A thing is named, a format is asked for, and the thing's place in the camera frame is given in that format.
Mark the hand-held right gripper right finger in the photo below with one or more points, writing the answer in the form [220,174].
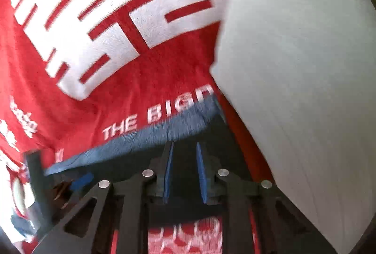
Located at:
[202,174]

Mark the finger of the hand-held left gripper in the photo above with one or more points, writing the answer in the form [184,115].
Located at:
[83,180]

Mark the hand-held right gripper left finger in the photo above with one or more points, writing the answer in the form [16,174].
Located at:
[167,174]

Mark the black pants with blue waistband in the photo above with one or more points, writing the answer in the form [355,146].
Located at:
[132,142]

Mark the red printed blanket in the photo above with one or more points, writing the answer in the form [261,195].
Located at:
[117,89]

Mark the light grey bed sheet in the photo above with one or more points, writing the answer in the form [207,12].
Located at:
[293,66]

